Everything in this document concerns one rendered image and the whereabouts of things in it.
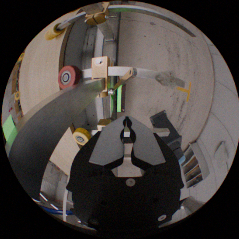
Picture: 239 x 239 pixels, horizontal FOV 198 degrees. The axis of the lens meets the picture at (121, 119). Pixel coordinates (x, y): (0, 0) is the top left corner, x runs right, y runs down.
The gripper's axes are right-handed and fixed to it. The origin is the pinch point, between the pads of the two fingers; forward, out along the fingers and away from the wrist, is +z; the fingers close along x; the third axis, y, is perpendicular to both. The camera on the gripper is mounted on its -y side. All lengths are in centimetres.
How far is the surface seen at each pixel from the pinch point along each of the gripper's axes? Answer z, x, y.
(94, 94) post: 4.5, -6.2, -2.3
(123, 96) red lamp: 30.7, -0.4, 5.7
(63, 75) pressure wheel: 10.5, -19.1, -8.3
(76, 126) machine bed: 23.2, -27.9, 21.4
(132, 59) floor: 101, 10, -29
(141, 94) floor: 101, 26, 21
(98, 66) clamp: 13.8, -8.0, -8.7
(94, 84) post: 4.6, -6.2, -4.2
